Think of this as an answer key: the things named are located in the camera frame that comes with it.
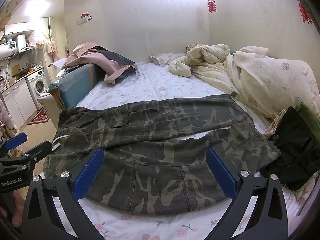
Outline camouflage cargo pants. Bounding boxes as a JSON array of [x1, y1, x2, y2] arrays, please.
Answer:
[[43, 94, 280, 215]]

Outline person's left hand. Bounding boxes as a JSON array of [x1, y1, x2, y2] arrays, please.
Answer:
[[9, 190, 24, 228]]

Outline red floor mat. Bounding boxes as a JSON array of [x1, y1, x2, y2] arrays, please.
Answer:
[[28, 107, 50, 125]]

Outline white kitchen cabinets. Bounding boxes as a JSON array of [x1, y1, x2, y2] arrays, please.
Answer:
[[1, 78, 37, 130]]

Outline white washing machine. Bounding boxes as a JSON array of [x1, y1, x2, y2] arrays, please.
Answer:
[[25, 67, 48, 111]]

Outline black garment pile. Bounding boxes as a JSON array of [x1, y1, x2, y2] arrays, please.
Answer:
[[260, 107, 319, 191]]

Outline teal bed footboard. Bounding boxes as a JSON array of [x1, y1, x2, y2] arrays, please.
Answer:
[[49, 63, 105, 109]]

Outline white water heater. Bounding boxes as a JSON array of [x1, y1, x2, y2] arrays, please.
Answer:
[[0, 41, 17, 60]]

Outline green folded garment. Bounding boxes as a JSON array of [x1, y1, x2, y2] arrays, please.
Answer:
[[296, 103, 320, 144]]

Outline pink and black clothes pile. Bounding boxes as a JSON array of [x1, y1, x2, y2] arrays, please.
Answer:
[[63, 41, 137, 85]]

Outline cream cartoon-print duvet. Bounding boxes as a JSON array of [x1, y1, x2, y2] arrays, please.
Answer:
[[168, 44, 319, 119]]

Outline white floral bed sheet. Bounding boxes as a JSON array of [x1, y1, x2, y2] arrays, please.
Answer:
[[39, 62, 320, 240]]

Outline floral pillow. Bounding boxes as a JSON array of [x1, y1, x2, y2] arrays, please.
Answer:
[[149, 53, 186, 67]]

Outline white wall socket box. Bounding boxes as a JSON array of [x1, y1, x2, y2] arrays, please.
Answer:
[[77, 12, 92, 25]]

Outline red paper wall ornament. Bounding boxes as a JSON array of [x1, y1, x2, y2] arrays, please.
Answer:
[[297, 0, 313, 25]]

